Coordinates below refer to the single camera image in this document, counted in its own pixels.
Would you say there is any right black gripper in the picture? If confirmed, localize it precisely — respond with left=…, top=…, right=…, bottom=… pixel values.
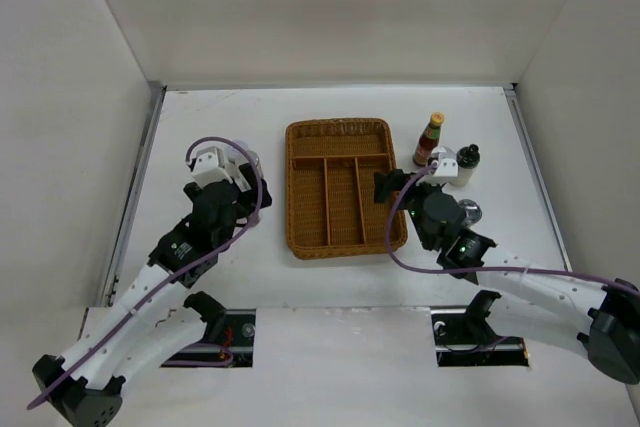
left=374, top=169, right=444, bottom=251

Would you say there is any red sauce bottle yellow cap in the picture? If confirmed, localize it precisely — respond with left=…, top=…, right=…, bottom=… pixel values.
left=413, top=112, right=445, bottom=167

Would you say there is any purple label spice jar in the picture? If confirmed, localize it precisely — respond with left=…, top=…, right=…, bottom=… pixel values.
left=226, top=140, right=262, bottom=175

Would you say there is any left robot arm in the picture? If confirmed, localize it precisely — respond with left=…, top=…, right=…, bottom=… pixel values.
left=28, top=153, right=272, bottom=426

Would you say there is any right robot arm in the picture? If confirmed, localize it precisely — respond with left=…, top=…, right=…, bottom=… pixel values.
left=374, top=168, right=639, bottom=385

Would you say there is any brown wicker divided tray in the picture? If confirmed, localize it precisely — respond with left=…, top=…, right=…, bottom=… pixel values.
left=285, top=118, right=396, bottom=260

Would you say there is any white bottle black cap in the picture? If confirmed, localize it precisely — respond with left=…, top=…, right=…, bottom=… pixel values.
left=450, top=144, right=480, bottom=188

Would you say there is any white shaker silver cap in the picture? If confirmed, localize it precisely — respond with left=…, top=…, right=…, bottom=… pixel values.
left=458, top=199, right=483, bottom=227

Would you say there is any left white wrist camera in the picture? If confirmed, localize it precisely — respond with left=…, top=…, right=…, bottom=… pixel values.
left=189, top=146, right=239, bottom=189

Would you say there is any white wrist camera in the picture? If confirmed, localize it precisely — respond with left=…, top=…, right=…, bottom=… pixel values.
left=189, top=146, right=239, bottom=189
left=424, top=146, right=459, bottom=185

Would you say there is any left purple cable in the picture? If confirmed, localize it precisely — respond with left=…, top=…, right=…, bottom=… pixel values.
left=25, top=135, right=264, bottom=410

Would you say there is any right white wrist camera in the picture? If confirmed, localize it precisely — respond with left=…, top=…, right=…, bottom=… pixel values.
left=424, top=146, right=459, bottom=185

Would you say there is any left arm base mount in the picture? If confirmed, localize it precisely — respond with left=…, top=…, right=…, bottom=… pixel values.
left=162, top=292, right=257, bottom=368

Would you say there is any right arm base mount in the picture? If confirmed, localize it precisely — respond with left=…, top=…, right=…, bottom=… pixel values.
left=431, top=290, right=529, bottom=368

